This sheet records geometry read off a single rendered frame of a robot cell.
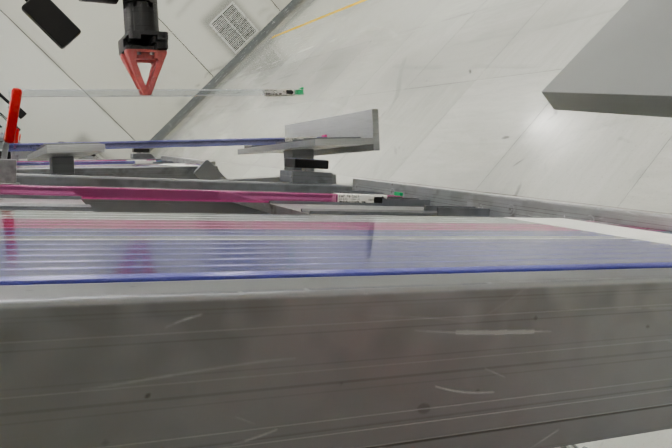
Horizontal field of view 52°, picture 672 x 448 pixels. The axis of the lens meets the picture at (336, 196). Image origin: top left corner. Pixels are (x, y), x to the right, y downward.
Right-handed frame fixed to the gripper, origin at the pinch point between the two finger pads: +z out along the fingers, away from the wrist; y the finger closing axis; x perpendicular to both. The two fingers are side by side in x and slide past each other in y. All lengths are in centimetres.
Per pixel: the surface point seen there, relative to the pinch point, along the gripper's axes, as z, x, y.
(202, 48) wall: -139, 221, -687
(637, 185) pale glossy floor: 23, 120, 0
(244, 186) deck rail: 16.8, 4.3, 34.5
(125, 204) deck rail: 18.1, -10.7, 33.7
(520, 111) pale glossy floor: -2, 147, -69
